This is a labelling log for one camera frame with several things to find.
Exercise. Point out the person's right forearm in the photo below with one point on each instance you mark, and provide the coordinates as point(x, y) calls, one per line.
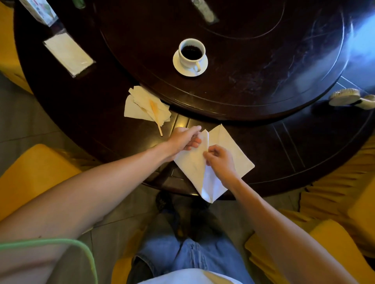
point(278, 234)

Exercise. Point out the white coffee cup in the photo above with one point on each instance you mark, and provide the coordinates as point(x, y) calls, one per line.
point(186, 63)

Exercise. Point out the cream handheld fan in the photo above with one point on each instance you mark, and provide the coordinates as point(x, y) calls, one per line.
point(342, 98)

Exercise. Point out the dark wooden turntable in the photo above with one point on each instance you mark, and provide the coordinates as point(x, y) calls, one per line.
point(263, 73)

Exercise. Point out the green bottle pink cap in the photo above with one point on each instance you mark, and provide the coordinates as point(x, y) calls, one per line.
point(79, 3)

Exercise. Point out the wooden stir stick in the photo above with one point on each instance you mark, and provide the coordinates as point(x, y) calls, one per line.
point(160, 131)

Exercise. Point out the person's left forearm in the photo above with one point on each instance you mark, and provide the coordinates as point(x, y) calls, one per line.
point(88, 193)

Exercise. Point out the black shoe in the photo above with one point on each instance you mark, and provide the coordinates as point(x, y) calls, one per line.
point(165, 203)

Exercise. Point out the white tissue pack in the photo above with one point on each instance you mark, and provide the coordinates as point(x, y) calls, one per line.
point(68, 54)

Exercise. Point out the folded cream paper tissue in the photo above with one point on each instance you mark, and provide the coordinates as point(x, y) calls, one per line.
point(142, 96)

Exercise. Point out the dark wooden round table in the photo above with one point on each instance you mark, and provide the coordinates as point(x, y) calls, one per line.
point(102, 131)

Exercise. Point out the colourful printed box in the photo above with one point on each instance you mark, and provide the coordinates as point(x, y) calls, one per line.
point(39, 10)

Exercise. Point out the person's right hand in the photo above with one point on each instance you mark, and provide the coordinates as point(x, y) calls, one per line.
point(222, 165)

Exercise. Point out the black tray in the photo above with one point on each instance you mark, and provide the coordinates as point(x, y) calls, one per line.
point(55, 33)

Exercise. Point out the white cloth napkin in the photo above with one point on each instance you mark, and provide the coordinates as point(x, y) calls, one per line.
point(190, 166)

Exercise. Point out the person's left hand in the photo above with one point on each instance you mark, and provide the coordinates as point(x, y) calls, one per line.
point(180, 140)

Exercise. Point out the flat cream paper tissue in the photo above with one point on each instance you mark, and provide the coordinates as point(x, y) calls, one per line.
point(131, 112)

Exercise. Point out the white shirt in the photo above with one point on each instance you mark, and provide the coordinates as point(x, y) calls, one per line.
point(187, 278)

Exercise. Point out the white saucer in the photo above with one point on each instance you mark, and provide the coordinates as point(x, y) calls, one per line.
point(180, 70)

